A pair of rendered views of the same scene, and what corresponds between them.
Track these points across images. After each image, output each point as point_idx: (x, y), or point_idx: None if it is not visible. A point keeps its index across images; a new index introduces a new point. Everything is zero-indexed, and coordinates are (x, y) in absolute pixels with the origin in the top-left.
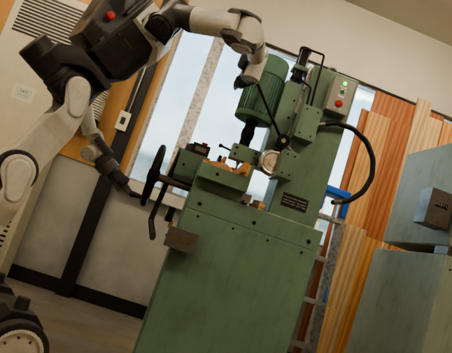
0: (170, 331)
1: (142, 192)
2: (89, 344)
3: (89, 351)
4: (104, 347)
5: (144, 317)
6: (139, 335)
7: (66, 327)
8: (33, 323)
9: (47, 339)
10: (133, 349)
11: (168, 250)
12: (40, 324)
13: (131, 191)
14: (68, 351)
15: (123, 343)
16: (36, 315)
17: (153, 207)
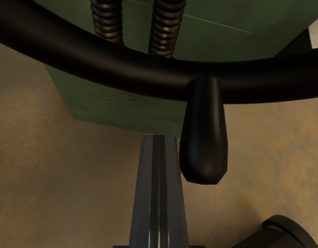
0: None
1: (314, 97)
2: (72, 170)
3: (105, 170)
4: (67, 151)
5: (122, 108)
6: (178, 123)
7: (0, 207)
8: (309, 244)
9: (297, 223)
10: (83, 118)
11: (212, 56)
12: (293, 237)
13: (226, 169)
14: (125, 195)
15: (17, 123)
16: (302, 247)
17: (175, 31)
